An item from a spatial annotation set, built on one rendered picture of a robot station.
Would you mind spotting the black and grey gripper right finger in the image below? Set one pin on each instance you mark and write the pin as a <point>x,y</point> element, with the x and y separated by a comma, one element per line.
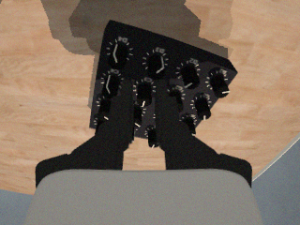
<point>185,150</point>

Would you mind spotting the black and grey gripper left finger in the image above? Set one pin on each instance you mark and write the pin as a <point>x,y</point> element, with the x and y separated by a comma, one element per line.
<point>101,151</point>

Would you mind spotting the black knob box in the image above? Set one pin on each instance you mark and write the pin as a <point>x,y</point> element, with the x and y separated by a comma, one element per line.
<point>130,51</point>

